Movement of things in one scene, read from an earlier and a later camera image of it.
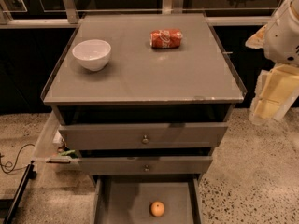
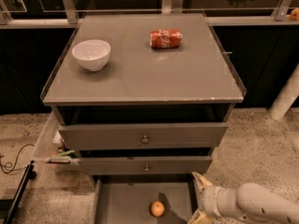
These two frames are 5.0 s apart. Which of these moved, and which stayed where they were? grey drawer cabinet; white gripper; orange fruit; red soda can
Moved: white gripper
Stayed: grey drawer cabinet; red soda can; orange fruit
